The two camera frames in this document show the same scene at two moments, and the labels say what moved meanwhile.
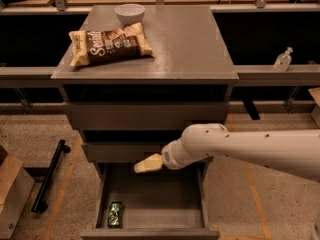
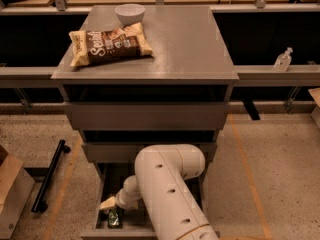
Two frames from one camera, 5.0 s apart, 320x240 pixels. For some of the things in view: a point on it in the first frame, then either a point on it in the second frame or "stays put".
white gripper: x=169 y=157 -> x=121 y=199
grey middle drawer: x=120 y=151 stays put
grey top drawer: x=143 y=115 stays put
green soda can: x=115 y=215 stays put
